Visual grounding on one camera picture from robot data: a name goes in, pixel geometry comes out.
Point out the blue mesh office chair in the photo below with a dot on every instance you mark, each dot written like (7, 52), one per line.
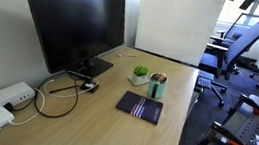
(238, 35)

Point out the white divider panel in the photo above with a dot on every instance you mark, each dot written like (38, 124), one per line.
(176, 25)

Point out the dark keyboard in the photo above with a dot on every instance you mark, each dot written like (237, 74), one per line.
(205, 80)

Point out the black orange bar clamp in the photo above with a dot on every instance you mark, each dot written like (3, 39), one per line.
(226, 132)
(248, 101)

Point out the small green potted plant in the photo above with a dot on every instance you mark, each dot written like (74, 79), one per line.
(140, 71)

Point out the white square saucer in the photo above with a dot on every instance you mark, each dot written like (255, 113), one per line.
(131, 80)

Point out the dark striped notebook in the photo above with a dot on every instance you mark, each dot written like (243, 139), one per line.
(138, 106)

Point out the black computer monitor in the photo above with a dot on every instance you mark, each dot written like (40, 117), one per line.
(75, 21)

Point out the small black dongle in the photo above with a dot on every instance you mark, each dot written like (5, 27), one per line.
(89, 86)

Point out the white power strip box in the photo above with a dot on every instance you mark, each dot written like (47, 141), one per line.
(5, 96)

